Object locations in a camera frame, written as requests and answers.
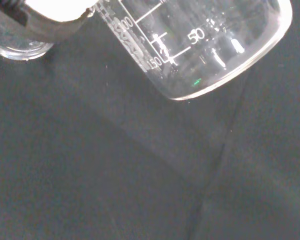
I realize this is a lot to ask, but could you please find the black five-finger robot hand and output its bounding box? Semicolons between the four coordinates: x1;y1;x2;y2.
0;0;97;44

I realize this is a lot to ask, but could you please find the clear glass beaker with spout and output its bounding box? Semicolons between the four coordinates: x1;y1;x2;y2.
0;31;55;62

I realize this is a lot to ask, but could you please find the black bench cloth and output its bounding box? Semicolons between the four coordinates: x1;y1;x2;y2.
0;0;300;240

